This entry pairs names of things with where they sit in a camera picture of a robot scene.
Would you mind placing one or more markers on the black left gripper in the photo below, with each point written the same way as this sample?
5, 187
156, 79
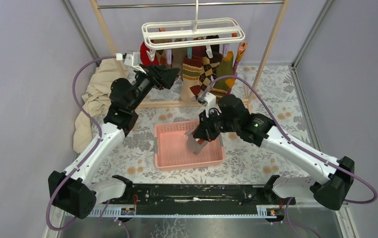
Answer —
166, 75

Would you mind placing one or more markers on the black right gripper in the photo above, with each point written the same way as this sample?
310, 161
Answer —
204, 130

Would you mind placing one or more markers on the grey sock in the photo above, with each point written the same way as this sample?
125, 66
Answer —
193, 144

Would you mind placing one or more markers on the pink plastic basket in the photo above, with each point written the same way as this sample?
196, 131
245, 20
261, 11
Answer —
171, 151

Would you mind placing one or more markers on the striped beige maroon sock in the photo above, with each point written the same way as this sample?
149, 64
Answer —
191, 71

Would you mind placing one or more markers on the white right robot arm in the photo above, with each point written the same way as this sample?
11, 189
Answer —
329, 179

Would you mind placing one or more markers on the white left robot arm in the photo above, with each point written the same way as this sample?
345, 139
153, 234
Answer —
73, 190

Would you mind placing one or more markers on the white clip sock hanger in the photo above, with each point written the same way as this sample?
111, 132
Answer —
191, 33

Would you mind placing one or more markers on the orange beige argyle sock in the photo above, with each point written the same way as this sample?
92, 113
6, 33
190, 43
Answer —
166, 55

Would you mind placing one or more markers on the red sock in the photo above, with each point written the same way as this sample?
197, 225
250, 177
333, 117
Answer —
147, 57

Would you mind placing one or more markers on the green orange sock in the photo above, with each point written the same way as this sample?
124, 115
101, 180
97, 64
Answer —
225, 68

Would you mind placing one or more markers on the beige crumpled cloth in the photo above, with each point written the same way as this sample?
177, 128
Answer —
96, 101

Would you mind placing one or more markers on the wooden clothes rack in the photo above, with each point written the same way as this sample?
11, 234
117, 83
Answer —
171, 104

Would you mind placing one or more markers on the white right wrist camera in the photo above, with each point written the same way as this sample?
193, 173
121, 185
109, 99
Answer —
210, 102

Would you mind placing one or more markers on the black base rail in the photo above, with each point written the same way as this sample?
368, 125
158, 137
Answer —
204, 200

